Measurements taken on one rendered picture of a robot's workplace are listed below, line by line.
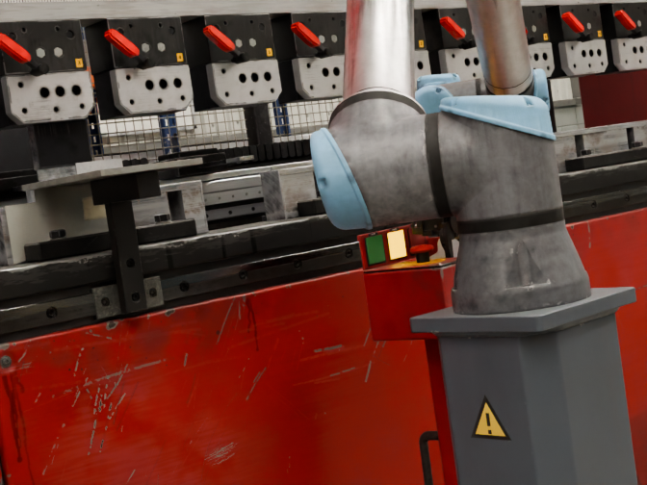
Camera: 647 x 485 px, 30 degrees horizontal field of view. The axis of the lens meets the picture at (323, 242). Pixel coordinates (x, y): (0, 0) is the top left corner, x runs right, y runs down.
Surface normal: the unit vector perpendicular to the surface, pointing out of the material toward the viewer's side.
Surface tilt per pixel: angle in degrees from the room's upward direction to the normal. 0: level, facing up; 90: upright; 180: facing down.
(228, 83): 90
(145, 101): 90
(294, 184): 90
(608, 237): 90
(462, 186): 115
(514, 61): 139
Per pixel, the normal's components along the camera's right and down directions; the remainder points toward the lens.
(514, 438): -0.72, 0.14
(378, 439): 0.63, -0.05
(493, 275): -0.53, -0.18
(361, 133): -0.25, -0.63
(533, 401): -0.04, 0.06
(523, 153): 0.22, 0.02
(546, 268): 0.23, -0.29
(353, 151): -0.25, -0.41
